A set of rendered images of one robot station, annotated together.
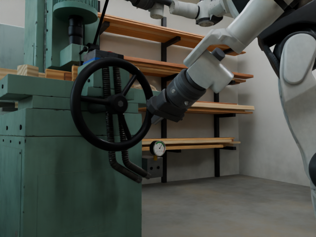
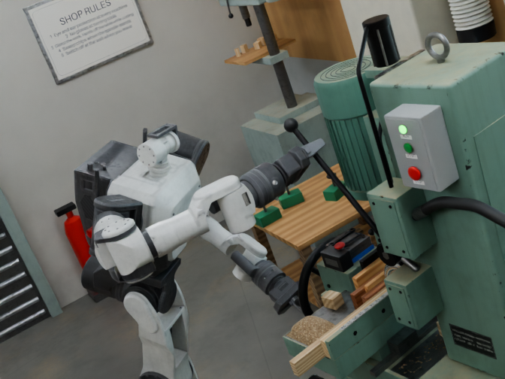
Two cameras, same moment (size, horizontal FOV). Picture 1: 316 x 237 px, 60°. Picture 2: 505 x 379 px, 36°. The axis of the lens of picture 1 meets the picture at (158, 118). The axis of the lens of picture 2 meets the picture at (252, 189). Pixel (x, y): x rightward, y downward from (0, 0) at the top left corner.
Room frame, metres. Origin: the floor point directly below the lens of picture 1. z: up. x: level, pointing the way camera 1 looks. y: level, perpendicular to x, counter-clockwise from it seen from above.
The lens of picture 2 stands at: (2.91, 0.31, 1.99)
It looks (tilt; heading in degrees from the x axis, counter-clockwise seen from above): 21 degrees down; 189
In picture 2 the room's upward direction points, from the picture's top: 20 degrees counter-clockwise
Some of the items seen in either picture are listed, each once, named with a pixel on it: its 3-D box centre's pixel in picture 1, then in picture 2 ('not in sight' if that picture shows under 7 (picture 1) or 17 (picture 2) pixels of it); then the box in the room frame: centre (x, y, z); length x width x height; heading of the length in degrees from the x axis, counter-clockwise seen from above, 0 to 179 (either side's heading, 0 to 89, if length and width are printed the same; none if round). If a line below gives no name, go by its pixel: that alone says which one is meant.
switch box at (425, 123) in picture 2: not in sight; (421, 147); (1.45, 0.43, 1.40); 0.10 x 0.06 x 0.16; 38
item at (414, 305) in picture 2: not in sight; (413, 295); (1.35, 0.33, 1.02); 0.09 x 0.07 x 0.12; 128
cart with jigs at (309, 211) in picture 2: not in sight; (337, 236); (-0.44, 0.09, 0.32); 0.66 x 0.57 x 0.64; 119
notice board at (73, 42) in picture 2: not in sight; (91, 25); (-1.62, -0.96, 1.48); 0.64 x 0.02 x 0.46; 120
